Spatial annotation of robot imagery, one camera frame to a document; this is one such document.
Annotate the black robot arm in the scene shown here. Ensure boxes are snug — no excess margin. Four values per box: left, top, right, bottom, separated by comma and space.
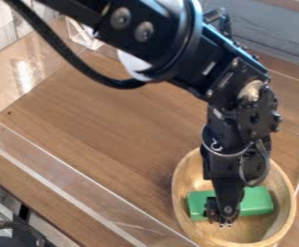
4, 0, 282, 226

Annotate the clear acrylic front wall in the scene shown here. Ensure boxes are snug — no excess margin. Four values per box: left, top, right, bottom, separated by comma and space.
0, 123, 199, 247

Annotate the black metal clamp stand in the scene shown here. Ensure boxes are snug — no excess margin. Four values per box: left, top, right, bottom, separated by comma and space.
0, 211, 56, 247

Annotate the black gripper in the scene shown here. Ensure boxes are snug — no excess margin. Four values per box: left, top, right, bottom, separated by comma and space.
200, 137, 272, 228

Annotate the brown wooden bowl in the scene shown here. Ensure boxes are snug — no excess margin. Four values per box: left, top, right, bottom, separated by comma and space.
171, 149, 296, 247

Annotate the black cable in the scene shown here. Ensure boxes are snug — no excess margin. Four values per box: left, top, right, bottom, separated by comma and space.
0, 220, 41, 247

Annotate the clear acrylic corner bracket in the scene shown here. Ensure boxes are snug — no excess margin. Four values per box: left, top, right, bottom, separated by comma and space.
65, 17, 104, 50

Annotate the green rectangular block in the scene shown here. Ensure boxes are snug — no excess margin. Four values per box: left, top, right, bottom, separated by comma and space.
186, 185, 275, 222

